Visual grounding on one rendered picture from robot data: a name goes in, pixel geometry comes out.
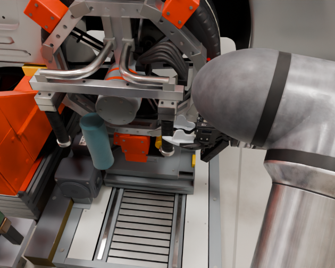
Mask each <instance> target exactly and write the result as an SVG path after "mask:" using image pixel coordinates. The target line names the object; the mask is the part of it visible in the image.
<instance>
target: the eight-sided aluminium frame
mask: <svg viewBox="0 0 335 268"><path fill-rule="evenodd" d="M164 4H165V3H164V2H162V1H161V0H74V2H73V3H72V4H71V5H70V6H69V9H68V10H67V12H66V13H65V15H64V16H63V18H62V19H61V20H60V22H59V23H58V25H57V26H56V27H55V29H54V30H53V32H52V33H51V34H50V36H49V37H48V38H47V39H46V40H45V42H44V43H43V45H42V47H41V48H40V51H41V54H42V58H43V59H44V61H45V64H46V66H47V68H48V69H58V70H67V66H66V63H65V60H64V57H63V53H62V50H61V47H60V45H61V44H62V43H63V42H64V40H65V39H66V37H67V36H68V35H69V33H70V32H71V31H72V30H73V28H74V27H75V26H76V25H77V23H78V22H79V21H80V19H81V18H82V17H83V16H84V15H87V16H102V15H109V16H110V17H120V18H121V17H122V16H129V17H130V18H141V19H150V20H151V21H152V22H153V23H154V24H155V25H156V26H157V27H158V28H159V29H160V30H161V31H162V32H163V33H164V34H165V35H166V36H167V37H168V38H169V39H170V40H171V41H172V42H173V43H174V44H175V45H176V46H177V47H178V48H179V49H180V50H181V51H182V52H183V53H184V54H185V55H186V56H187V57H188V58H189V59H190V60H191V61H192V62H193V70H192V83H191V92H192V84H193V81H194V78H195V76H196V75H197V73H198V71H199V70H200V69H201V68H202V67H203V66H204V65H205V64H206V59H207V49H206V48H205V47H204V46H203V44H202V43H200V42H199V41H198V39H197V38H196V37H195V36H194V35H193V34H192V33H191V32H190V31H189V30H188V29H187V28H186V27H185V25H183V26H182V28H181V29H178V28H177V27H176V26H174V25H173V24H172V23H171V22H170V21H168V20H167V19H166V18H164V17H163V16H162V11H163V7H164ZM122 8H124V9H125V10H123V9H122ZM62 103H63V104H64V105H65V106H68V107H69V108H71V109H72V110H74V111H75V112H77V113H78V114H80V115H82V116H84V115H86V114H88V113H97V111H96V108H95V104H94V103H93V102H91V101H90V100H89V99H87V98H86V97H85V96H83V95H82V94H79V93H66V96H65V97H64V99H63V101H62ZM197 113H198V112H197V110H196V108H195V106H194V102H193V100H192V94H191V95H190V98H189V99H188V100H186V101H185V102H183V103H182V104H180V105H179V106H178V109H177V116H178V115H183V116H184V117H185V118H186V120H187V119H189V118H191V117H192V116H195V115H196V114H197ZM104 123H105V126H106V129H107V132H110V133H115V132H117V133H123V134H130V135H143V136H152V137H155V136H156V137H159V136H161V135H162V133H161V120H159V119H157V120H151V119H137V118H134V120H133V121H132V122H130V123H128V124H124V125H117V124H112V123H109V122H107V121H105V120H104Z"/></svg>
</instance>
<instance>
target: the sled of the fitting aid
mask: <svg viewBox="0 0 335 268"><path fill-rule="evenodd" d="M195 164H196V150H189V149H185V148H181V154H180V165H179V176H178V180H174V179H163V178H152V177H141V176H134V175H122V174H111V173H106V172H105V175H104V178H103V180H104V183H105V186H108V187H119V188H130V189H141V190H151V191H162V192H173V193H180V194H191V195H192V194H194V186H195Z"/></svg>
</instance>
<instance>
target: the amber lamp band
mask: <svg viewBox="0 0 335 268"><path fill-rule="evenodd" d="M11 223H12V222H11V221H10V220H9V219H8V218H6V217H4V221H3V223H2V225H1V227H0V233H7V231H8V229H9V227H10V225H11Z"/></svg>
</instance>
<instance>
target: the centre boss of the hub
mask: <svg viewBox="0 0 335 268"><path fill-rule="evenodd" d="M141 42H143V43H144V44H146V45H147V46H148V47H149V46H151V45H152V44H153V43H154V42H156V40H155V38H153V37H152V36H145V37H144V38H143V39H142V40H141Z"/></svg>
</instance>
